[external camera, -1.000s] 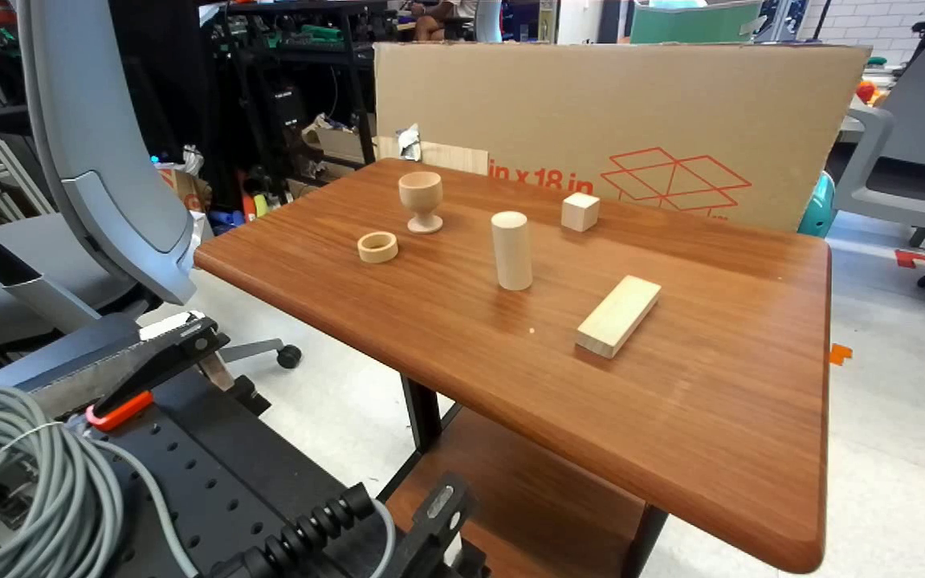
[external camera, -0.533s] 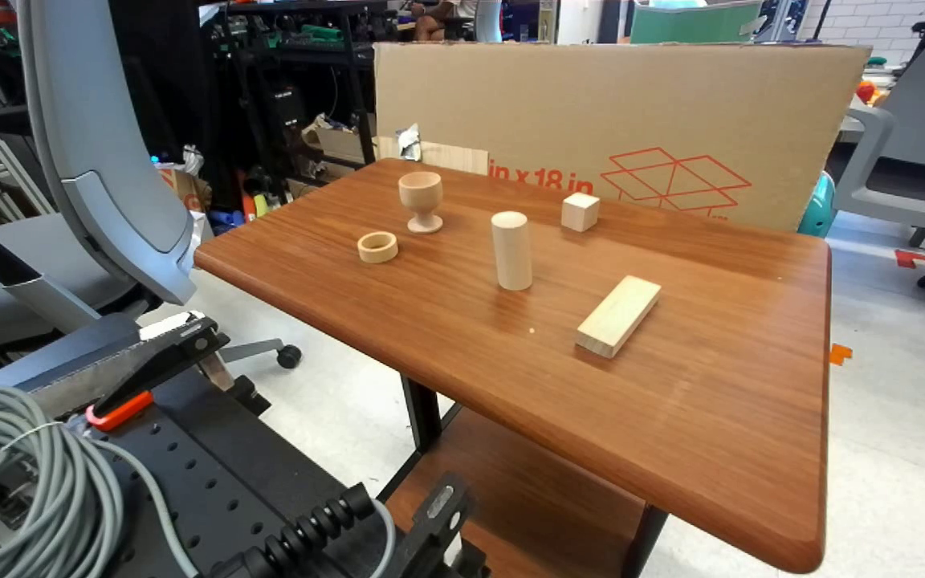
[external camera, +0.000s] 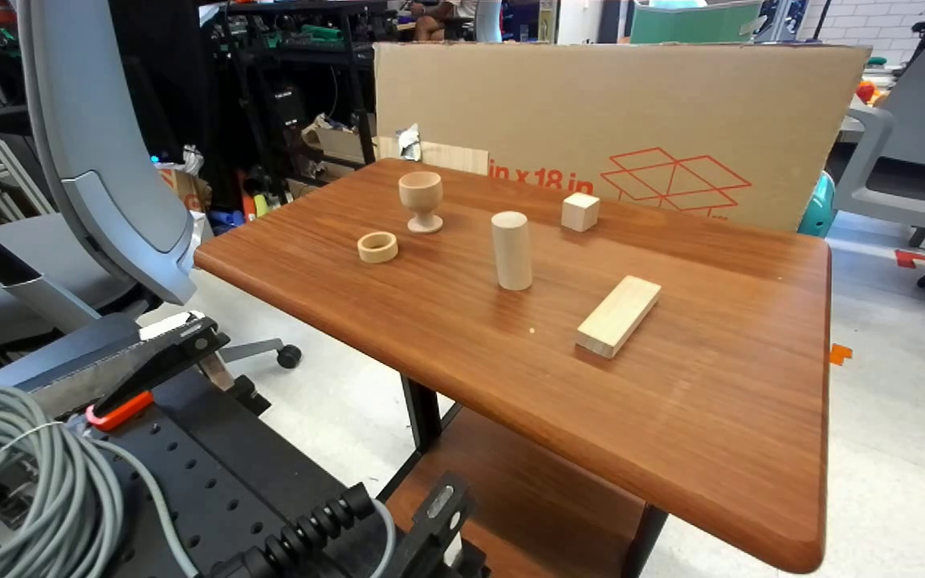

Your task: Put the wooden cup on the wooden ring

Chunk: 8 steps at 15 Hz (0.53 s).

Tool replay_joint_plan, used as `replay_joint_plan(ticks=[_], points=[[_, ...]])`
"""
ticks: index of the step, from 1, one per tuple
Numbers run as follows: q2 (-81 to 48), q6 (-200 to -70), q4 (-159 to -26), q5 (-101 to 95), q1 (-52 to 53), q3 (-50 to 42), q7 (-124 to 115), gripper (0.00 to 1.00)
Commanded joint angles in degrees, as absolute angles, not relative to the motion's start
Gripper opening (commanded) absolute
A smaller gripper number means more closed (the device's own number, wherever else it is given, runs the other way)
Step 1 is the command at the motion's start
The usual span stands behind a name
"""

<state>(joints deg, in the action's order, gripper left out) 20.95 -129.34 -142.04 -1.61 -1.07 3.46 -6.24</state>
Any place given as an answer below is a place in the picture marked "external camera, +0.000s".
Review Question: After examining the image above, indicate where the black metal shelf rack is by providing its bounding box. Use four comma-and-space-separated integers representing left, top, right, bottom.
201, 0, 379, 209

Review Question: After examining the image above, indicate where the wooden lower table shelf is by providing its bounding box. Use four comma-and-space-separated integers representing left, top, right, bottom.
379, 406, 667, 578

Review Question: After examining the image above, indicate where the teal ball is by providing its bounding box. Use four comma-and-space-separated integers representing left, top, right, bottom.
796, 172, 840, 240

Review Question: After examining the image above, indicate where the small wooden cube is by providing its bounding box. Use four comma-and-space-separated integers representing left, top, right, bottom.
560, 189, 603, 238

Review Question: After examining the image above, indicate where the wooden goblet cup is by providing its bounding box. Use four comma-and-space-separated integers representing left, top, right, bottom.
395, 168, 447, 238

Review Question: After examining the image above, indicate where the wooden ring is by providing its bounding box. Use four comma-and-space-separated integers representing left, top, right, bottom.
354, 227, 400, 266

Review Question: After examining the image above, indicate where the long rectangular wooden block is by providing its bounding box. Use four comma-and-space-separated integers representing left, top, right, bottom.
573, 272, 665, 363

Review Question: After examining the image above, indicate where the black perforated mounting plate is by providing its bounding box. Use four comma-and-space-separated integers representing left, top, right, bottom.
88, 363, 425, 578

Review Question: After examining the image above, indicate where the green board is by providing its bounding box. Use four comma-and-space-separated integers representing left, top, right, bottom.
626, 0, 764, 47

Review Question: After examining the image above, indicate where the large brown cardboard box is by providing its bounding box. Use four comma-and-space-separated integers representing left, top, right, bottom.
370, 43, 873, 238

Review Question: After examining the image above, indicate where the black corrugated cable conduit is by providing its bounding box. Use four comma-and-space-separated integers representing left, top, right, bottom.
257, 484, 382, 578

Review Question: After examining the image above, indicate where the black table leg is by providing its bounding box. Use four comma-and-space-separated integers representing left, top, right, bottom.
395, 374, 447, 455

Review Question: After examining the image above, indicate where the grey office chair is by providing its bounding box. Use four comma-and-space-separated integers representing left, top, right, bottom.
0, 0, 305, 374

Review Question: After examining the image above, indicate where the wooden cylinder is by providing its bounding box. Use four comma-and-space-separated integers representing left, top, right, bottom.
489, 209, 537, 297

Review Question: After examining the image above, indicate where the grey cable bundle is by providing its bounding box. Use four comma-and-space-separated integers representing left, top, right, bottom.
0, 386, 204, 578

